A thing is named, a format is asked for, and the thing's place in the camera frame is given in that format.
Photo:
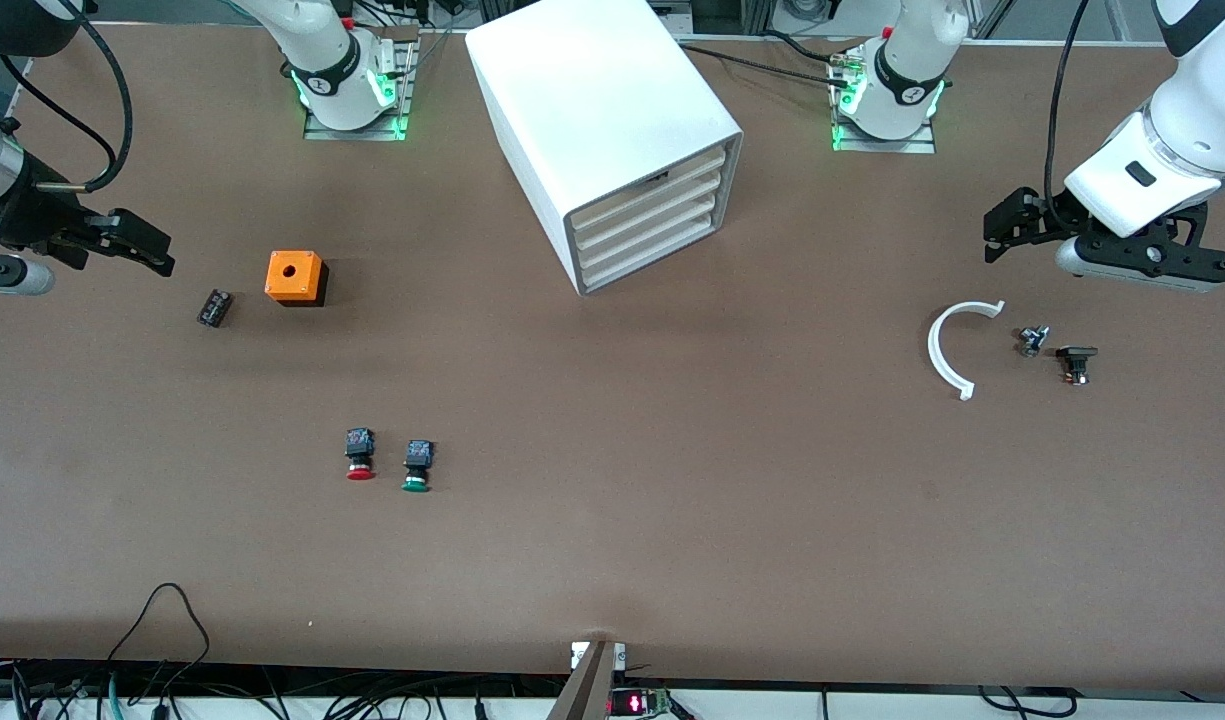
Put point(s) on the orange box with hole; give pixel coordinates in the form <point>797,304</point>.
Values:
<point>294,275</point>

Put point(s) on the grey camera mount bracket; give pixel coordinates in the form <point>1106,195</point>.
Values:
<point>587,690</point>

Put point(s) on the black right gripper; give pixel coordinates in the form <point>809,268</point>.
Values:
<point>34,218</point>

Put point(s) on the small black switch part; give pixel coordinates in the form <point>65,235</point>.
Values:
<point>1077,362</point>

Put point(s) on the small black contact block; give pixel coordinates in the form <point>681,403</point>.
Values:
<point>215,308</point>

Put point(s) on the red push button switch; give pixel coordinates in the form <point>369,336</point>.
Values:
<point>360,455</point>

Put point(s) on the white drawer cabinet housing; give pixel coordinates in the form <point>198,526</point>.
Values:
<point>592,90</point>

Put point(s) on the small red LED device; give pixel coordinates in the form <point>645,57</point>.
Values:
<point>632,705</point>

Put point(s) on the white curved plastic arc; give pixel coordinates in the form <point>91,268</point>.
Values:
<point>934,350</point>

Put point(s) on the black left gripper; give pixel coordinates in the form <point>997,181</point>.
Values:
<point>1050,214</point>

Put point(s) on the green push button switch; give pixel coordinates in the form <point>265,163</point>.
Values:
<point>417,465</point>

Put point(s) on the small silver metal part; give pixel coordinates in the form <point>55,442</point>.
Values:
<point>1032,341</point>

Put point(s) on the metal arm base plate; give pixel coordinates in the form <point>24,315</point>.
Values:
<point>892,146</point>
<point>352,134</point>

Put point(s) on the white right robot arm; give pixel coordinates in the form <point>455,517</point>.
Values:
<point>332,60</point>

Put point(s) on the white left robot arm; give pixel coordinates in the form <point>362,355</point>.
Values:
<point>1172,130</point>

